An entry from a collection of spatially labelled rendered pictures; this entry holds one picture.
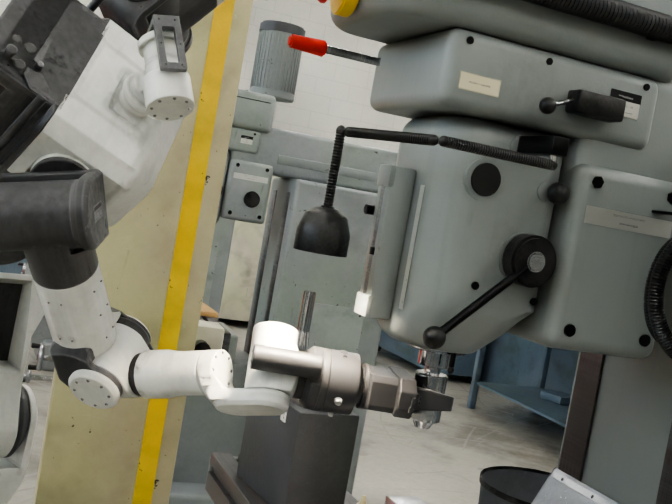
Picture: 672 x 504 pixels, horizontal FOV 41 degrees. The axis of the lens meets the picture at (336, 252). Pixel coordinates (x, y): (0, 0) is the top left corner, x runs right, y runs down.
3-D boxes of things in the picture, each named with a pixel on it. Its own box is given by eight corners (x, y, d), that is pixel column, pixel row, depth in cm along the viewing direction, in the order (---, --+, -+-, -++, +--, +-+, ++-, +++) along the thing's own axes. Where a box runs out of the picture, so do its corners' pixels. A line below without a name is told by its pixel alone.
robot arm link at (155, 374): (205, 413, 131) (95, 414, 138) (229, 361, 138) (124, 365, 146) (175, 363, 125) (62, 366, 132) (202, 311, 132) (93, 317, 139)
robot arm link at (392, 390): (422, 370, 124) (337, 356, 123) (408, 439, 125) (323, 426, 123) (403, 353, 137) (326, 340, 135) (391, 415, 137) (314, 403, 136)
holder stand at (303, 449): (281, 518, 157) (301, 405, 156) (235, 474, 176) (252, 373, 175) (342, 517, 163) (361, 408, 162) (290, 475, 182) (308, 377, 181)
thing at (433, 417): (401, 413, 133) (408, 374, 132) (428, 415, 135) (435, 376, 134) (418, 422, 128) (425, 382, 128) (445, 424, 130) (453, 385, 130)
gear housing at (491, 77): (441, 103, 113) (455, 23, 113) (364, 109, 136) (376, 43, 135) (652, 152, 126) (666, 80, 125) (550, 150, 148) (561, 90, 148)
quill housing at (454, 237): (413, 354, 118) (457, 109, 116) (352, 324, 137) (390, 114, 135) (535, 368, 125) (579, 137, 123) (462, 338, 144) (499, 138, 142)
